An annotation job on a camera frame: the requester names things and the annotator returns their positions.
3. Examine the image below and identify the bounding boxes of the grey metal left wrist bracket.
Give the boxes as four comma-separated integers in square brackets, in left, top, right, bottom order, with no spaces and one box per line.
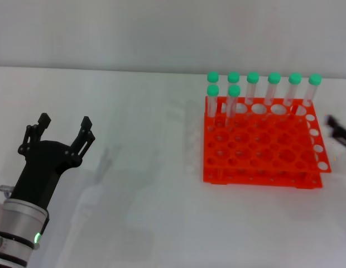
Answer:
[0,184,14,199]

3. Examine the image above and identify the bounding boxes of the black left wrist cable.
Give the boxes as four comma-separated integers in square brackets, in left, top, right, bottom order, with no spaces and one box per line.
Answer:
[40,215,51,237]

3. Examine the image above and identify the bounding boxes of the clear test tube green cap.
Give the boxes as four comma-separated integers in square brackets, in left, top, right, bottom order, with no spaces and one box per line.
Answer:
[227,71,241,87]
[263,72,282,114]
[282,73,302,114]
[225,84,242,131]
[206,71,224,112]
[206,84,220,131]
[300,73,323,114]
[244,71,261,113]

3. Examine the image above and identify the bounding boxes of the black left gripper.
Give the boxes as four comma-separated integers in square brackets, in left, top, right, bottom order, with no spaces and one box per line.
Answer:
[7,112,95,209]

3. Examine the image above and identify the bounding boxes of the orange test tube rack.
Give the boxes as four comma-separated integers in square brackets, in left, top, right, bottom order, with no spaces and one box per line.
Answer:
[202,95,333,190]

